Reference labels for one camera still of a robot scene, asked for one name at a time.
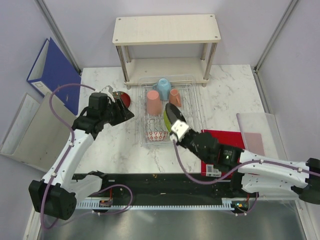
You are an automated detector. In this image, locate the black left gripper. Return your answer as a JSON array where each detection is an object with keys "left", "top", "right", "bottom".
[{"left": 100, "top": 97, "right": 135, "bottom": 127}]

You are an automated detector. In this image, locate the red floral plate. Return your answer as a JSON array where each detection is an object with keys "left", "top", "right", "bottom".
[{"left": 112, "top": 91, "right": 131, "bottom": 108}]

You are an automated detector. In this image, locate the green plastic plate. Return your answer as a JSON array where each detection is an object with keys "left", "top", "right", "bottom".
[{"left": 163, "top": 110, "right": 172, "bottom": 133}]

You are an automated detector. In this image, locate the pink plastic tumbler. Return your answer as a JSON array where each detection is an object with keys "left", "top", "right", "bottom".
[{"left": 146, "top": 90, "right": 163, "bottom": 116}]

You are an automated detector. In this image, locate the black plate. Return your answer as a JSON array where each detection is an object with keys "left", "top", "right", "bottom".
[{"left": 164, "top": 102, "right": 187, "bottom": 124}]

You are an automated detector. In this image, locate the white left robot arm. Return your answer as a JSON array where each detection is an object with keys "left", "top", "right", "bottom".
[{"left": 28, "top": 92, "right": 135, "bottom": 220}]

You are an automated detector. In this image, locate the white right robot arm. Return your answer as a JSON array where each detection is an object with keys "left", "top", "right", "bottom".
[{"left": 170, "top": 129, "right": 320, "bottom": 205}]

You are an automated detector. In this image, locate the red patterned bowl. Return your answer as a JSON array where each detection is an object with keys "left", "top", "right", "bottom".
[{"left": 145, "top": 131, "right": 169, "bottom": 142}]

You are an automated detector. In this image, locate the blue ceramic mug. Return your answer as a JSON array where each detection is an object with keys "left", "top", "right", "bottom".
[{"left": 152, "top": 78, "right": 172, "bottom": 101}]

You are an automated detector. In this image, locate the orange dotted mug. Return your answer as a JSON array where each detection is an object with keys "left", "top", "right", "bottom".
[{"left": 169, "top": 88, "right": 182, "bottom": 108}]

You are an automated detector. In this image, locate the clear plastic sheet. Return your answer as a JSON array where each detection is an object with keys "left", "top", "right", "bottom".
[{"left": 236, "top": 112, "right": 288, "bottom": 161}]

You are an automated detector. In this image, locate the grey folder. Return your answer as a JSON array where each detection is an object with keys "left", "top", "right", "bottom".
[{"left": 0, "top": 93, "right": 70, "bottom": 172}]

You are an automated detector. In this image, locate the light wooden two-tier shelf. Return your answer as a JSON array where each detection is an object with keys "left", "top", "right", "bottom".
[{"left": 112, "top": 13, "right": 221, "bottom": 89}]

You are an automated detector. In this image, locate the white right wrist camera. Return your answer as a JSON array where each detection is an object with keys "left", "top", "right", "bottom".
[{"left": 169, "top": 120, "right": 191, "bottom": 142}]

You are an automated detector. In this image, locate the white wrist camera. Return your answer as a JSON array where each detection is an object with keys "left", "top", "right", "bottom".
[
  {"left": 99, "top": 85, "right": 115, "bottom": 102},
  {"left": 169, "top": 120, "right": 191, "bottom": 142}
]

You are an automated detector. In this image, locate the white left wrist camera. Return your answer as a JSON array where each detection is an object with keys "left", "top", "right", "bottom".
[{"left": 99, "top": 85, "right": 115, "bottom": 102}]

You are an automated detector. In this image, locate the white wire dish rack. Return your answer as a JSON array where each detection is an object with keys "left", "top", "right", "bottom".
[{"left": 138, "top": 74, "right": 203, "bottom": 147}]

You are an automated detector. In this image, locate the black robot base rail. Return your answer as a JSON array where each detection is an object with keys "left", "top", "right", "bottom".
[{"left": 72, "top": 171, "right": 256, "bottom": 205}]

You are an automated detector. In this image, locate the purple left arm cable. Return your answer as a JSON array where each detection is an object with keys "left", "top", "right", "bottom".
[{"left": 39, "top": 83, "right": 106, "bottom": 230}]

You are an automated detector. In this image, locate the white slotted cable duct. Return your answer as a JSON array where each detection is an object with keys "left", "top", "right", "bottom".
[{"left": 75, "top": 198, "right": 234, "bottom": 211}]

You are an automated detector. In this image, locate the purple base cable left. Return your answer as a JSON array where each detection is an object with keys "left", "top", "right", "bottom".
[{"left": 91, "top": 184, "right": 133, "bottom": 216}]

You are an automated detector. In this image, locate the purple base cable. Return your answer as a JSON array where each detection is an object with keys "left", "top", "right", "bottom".
[
  {"left": 91, "top": 184, "right": 133, "bottom": 216},
  {"left": 231, "top": 191, "right": 261, "bottom": 217}
]

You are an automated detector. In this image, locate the blue ring binder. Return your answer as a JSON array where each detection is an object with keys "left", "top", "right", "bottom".
[{"left": 26, "top": 38, "right": 81, "bottom": 115}]

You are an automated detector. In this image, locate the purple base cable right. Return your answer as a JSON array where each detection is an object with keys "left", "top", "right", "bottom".
[{"left": 231, "top": 191, "right": 261, "bottom": 217}]

